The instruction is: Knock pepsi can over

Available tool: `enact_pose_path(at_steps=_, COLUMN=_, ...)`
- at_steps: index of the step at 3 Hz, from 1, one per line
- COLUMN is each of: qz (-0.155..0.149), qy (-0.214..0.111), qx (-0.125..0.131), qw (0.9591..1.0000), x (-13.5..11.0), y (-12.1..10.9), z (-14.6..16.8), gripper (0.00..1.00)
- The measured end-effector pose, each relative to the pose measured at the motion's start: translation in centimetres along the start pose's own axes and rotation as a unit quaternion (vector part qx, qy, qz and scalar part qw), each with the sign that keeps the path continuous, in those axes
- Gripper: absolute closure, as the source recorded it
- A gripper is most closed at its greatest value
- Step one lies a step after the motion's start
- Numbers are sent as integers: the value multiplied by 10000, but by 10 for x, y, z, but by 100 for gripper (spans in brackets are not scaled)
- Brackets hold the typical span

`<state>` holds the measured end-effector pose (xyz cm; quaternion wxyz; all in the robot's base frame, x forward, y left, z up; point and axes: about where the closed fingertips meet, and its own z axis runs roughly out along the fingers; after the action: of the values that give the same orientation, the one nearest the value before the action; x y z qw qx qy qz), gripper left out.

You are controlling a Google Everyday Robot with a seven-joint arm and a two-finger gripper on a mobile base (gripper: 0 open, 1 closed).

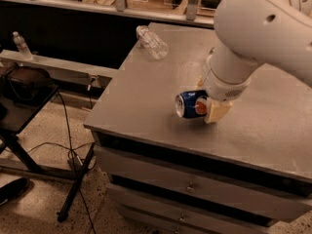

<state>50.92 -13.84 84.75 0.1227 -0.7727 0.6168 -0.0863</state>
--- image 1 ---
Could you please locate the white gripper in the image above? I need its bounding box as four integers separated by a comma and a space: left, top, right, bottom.
195, 66, 251, 124

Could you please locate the blue pepsi can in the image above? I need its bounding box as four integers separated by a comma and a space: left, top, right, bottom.
175, 90, 209, 119

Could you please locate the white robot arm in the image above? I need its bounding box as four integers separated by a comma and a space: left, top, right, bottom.
198, 0, 312, 124

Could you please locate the clear plastic bottle lying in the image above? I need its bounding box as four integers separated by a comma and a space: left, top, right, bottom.
136, 25, 169, 60

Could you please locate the grey drawer cabinet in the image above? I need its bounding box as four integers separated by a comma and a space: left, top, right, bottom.
85, 24, 312, 234

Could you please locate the grey ledge shelf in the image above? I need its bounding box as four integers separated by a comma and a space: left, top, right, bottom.
0, 50, 118, 88

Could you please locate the dark bag on table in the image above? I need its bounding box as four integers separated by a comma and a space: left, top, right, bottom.
0, 63, 54, 103

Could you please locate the black side table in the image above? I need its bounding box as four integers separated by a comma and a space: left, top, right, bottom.
0, 85, 95, 222

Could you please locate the small clear bottle upright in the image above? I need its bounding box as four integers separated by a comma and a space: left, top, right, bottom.
13, 31, 33, 60

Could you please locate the black shoe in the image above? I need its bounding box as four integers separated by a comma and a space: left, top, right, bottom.
0, 177, 29, 206

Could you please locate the black cable on floor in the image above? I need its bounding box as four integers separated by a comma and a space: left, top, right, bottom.
25, 91, 98, 234

